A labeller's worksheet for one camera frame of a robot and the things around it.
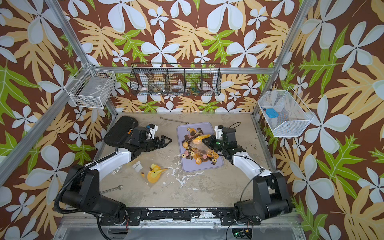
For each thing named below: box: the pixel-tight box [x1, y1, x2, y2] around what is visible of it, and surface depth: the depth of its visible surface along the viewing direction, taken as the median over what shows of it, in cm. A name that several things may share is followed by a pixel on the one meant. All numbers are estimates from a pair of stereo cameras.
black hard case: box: [103, 115, 139, 148], surface depth 103 cm
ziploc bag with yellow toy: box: [190, 134, 214, 156], surface depth 88 cm
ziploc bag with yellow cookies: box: [132, 161, 143, 173], surface depth 84 cm
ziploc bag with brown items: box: [147, 163, 168, 184], surface depth 85 cm
